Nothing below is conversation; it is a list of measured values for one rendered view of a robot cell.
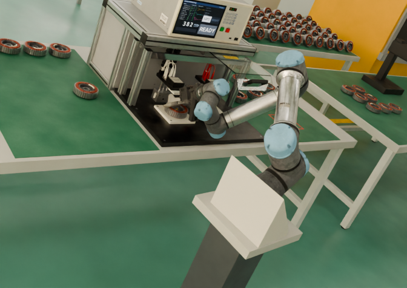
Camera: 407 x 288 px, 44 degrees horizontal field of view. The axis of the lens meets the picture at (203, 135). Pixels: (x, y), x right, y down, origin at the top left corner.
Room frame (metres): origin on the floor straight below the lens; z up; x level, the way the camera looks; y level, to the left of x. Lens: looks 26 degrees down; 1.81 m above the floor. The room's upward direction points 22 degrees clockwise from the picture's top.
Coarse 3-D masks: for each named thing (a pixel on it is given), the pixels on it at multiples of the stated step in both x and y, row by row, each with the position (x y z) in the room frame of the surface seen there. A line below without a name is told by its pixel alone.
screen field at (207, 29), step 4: (200, 24) 2.33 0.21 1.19; (204, 24) 2.34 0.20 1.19; (200, 28) 2.34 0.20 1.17; (204, 28) 2.35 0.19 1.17; (208, 28) 2.37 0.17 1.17; (212, 28) 2.38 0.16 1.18; (216, 28) 2.40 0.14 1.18; (200, 32) 2.34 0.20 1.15; (204, 32) 2.36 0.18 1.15; (208, 32) 2.37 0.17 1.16; (212, 32) 2.39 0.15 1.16
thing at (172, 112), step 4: (164, 108) 2.18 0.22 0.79; (168, 108) 2.14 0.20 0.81; (172, 108) 2.15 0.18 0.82; (180, 108) 2.22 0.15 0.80; (184, 108) 2.20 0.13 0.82; (168, 112) 2.14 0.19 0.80; (172, 112) 2.13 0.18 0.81; (176, 112) 2.14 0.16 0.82; (180, 112) 2.15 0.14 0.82; (184, 112) 2.16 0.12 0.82; (172, 116) 2.13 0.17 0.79; (176, 116) 2.14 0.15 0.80; (180, 116) 2.14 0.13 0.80; (184, 116) 2.16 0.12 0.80
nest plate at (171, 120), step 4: (156, 108) 2.17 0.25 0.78; (160, 108) 2.18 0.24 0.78; (160, 112) 2.15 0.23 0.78; (164, 112) 2.16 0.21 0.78; (164, 116) 2.12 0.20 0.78; (168, 116) 2.13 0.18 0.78; (188, 116) 2.22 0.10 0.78; (168, 120) 2.09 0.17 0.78; (172, 120) 2.10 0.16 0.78; (176, 120) 2.12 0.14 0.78; (180, 120) 2.14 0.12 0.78; (184, 120) 2.15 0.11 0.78; (188, 120) 2.17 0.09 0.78
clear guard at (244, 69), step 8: (216, 56) 2.36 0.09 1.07; (240, 56) 2.52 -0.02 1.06; (224, 64) 2.31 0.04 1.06; (232, 64) 2.34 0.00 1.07; (240, 64) 2.39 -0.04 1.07; (248, 64) 2.44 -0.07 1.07; (256, 64) 2.49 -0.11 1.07; (240, 72) 2.28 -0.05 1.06; (248, 72) 2.33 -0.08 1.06; (256, 72) 2.37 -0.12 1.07; (264, 72) 2.42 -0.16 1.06; (240, 80) 2.24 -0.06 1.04; (240, 88) 2.22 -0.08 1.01; (248, 88) 2.26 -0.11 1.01; (256, 88) 2.30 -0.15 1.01; (264, 88) 2.34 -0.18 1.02; (272, 88) 2.38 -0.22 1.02
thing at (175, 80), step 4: (160, 76) 2.27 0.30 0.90; (164, 76) 2.28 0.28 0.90; (164, 80) 2.24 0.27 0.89; (168, 80) 2.23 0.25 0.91; (172, 80) 2.21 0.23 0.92; (176, 80) 2.23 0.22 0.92; (180, 80) 2.26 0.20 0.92; (160, 84) 2.27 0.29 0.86; (164, 84) 2.29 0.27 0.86; (168, 84) 2.22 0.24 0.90; (172, 84) 2.20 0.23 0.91; (176, 84) 2.21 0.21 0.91; (180, 84) 2.23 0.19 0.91; (184, 84) 2.24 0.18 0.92; (164, 88) 2.29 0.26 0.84; (168, 88) 2.22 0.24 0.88; (172, 88) 2.20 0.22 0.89; (176, 88) 2.22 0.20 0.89; (172, 92) 2.19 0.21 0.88; (176, 92) 2.20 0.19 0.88
